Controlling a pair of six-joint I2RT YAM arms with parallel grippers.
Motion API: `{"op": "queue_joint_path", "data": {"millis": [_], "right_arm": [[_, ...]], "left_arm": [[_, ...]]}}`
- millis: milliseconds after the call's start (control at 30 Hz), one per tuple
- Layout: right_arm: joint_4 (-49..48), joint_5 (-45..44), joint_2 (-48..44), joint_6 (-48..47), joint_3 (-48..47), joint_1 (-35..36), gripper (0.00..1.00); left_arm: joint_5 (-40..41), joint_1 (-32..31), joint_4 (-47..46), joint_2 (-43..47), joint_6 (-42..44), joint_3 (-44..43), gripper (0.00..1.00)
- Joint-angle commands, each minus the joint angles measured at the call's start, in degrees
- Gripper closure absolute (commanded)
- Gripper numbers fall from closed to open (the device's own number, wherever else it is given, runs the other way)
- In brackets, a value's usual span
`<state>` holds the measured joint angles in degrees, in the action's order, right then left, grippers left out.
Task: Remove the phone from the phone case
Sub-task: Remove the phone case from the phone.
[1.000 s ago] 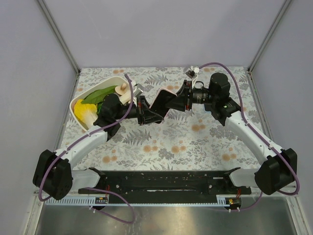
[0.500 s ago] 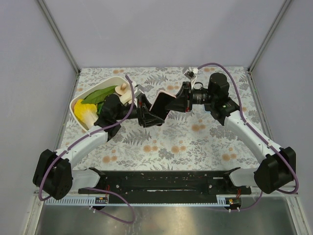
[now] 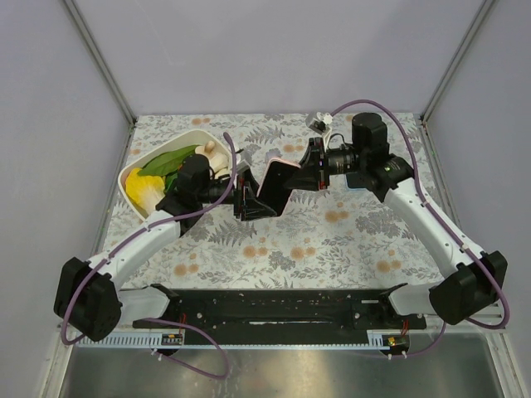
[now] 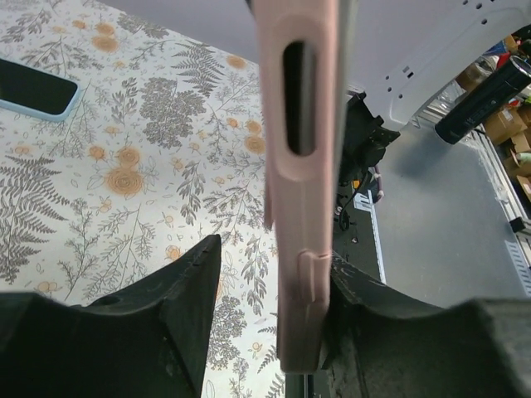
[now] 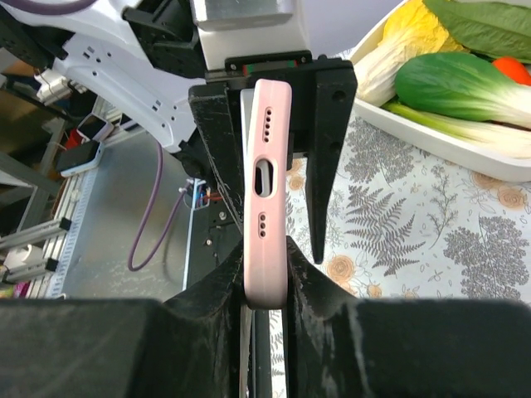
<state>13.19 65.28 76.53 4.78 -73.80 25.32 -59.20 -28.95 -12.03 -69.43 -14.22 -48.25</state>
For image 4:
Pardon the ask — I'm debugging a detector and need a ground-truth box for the white slotted cable duct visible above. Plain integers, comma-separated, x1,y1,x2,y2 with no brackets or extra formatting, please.
505,241,531,297

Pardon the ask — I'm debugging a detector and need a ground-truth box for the black phone blue case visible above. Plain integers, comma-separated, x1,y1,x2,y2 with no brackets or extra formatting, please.
1,59,81,122

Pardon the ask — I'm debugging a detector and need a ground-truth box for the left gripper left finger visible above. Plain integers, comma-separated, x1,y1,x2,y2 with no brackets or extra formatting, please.
1,235,222,397

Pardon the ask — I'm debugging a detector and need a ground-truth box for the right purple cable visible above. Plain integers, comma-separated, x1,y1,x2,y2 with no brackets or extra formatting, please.
371,165,387,204

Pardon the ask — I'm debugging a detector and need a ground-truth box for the floral patterned table mat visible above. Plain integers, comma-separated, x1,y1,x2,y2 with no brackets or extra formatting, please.
1,1,285,397

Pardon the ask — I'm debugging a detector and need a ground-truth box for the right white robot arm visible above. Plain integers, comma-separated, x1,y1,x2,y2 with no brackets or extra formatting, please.
347,0,530,131

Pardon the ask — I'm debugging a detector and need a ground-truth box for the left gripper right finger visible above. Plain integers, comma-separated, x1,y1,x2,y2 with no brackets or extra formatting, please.
324,255,530,397

